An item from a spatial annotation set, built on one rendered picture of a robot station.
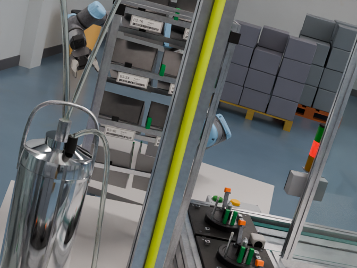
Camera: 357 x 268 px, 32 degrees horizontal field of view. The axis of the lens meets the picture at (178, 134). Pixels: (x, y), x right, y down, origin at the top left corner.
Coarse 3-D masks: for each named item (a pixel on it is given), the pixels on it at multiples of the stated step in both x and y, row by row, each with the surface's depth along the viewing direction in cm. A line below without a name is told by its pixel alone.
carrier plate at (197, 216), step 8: (192, 208) 220; (200, 208) 221; (208, 208) 223; (216, 208) 225; (192, 216) 213; (200, 216) 215; (248, 216) 226; (192, 224) 208; (200, 224) 209; (208, 224) 210; (248, 224) 219; (200, 232) 203; (208, 232) 204; (216, 232) 206; (224, 232) 208; (248, 232) 213; (256, 232) 214; (224, 240) 203; (232, 240) 204; (248, 240) 207
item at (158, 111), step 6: (156, 102) 185; (150, 108) 184; (156, 108) 184; (162, 108) 184; (150, 114) 184; (156, 114) 184; (162, 114) 184; (156, 120) 184; (162, 120) 184; (150, 126) 184; (156, 126) 184; (162, 126) 184
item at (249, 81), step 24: (240, 24) 749; (240, 48) 756; (264, 48) 778; (288, 48) 745; (312, 48) 740; (240, 72) 763; (264, 72) 758; (288, 72) 752; (240, 96) 771; (264, 96) 765; (288, 96) 760; (288, 120) 767
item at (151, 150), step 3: (150, 144) 261; (153, 144) 260; (147, 147) 261; (150, 147) 261; (153, 147) 261; (156, 147) 260; (147, 150) 262; (150, 150) 261; (153, 150) 261; (156, 150) 261; (147, 153) 262; (150, 153) 262; (153, 153) 261; (156, 153) 261; (153, 156) 262
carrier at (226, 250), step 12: (204, 240) 198; (216, 240) 200; (204, 252) 190; (216, 252) 193; (228, 252) 190; (240, 252) 184; (252, 252) 185; (264, 252) 201; (204, 264) 183; (216, 264) 185; (228, 264) 185; (240, 264) 185; (252, 264) 187; (264, 264) 193
